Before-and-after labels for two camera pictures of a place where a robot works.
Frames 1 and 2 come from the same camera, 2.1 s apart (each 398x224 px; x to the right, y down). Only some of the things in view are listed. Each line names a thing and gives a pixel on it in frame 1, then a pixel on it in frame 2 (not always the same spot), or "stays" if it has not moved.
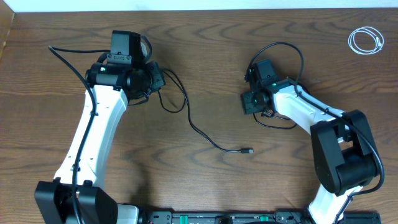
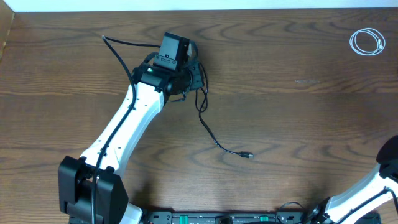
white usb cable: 378,36 stays
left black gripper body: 157,78 → 196,76
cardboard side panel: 6,17 stays
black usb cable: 240,150 → 203,108
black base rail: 279,216 stays
